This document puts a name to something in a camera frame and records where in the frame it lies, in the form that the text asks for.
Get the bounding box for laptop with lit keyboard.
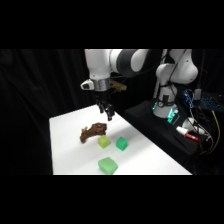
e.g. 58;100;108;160
199;92;224;112

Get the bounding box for white marker with red cap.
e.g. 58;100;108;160
175;126;200;142

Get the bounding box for green triangle block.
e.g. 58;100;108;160
97;156;119;176

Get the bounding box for blue circuit board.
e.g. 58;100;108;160
182;89;196;110

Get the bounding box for light green block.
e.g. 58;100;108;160
97;134;111;150

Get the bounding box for brown plush toy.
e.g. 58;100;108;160
79;122;108;144

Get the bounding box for yellow cable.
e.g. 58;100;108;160
203;110;222;155

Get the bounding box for dark green cube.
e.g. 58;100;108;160
115;136;129;152

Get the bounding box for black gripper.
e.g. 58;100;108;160
95;88;116;122

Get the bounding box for black robot stand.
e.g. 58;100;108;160
123;98;214;176

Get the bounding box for black curtain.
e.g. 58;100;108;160
0;49;98;176

